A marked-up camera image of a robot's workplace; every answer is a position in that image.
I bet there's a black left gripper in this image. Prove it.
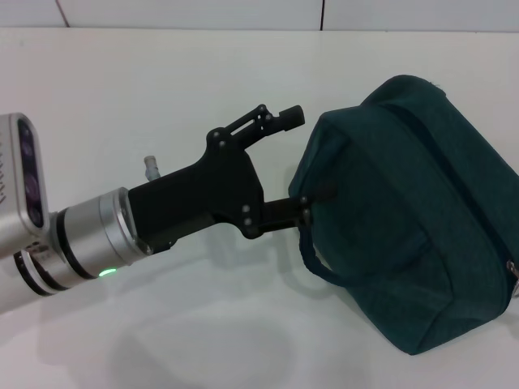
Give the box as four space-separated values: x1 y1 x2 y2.
127 104 338 255

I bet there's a teal fabric lunch bag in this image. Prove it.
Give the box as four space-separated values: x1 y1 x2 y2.
288 74 519 357

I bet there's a small silver left wrist stud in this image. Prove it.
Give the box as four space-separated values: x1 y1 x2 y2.
142 155 162 180

